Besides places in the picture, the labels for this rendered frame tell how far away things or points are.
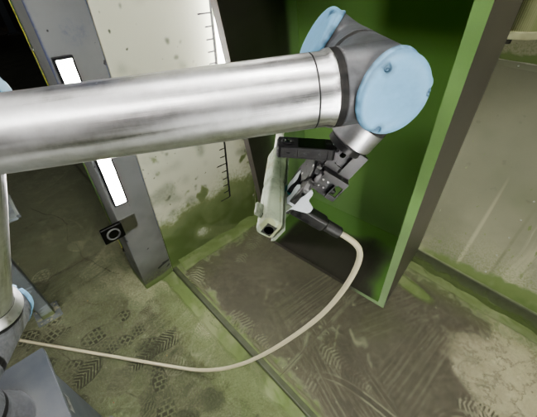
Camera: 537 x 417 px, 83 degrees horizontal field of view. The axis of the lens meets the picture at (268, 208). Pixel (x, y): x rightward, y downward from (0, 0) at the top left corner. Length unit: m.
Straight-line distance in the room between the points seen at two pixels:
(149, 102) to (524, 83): 1.99
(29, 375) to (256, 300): 1.05
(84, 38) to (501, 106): 1.96
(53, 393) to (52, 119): 0.85
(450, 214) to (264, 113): 1.77
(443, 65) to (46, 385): 1.39
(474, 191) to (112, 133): 1.89
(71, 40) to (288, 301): 1.50
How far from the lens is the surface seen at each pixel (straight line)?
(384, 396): 1.66
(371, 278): 1.40
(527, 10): 1.78
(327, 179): 0.62
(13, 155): 0.41
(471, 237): 2.03
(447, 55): 1.02
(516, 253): 2.04
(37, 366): 1.18
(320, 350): 1.68
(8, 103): 0.41
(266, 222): 0.58
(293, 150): 0.60
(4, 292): 0.90
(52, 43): 1.32
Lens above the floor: 1.55
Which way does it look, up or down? 40 degrees down
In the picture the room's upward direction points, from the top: straight up
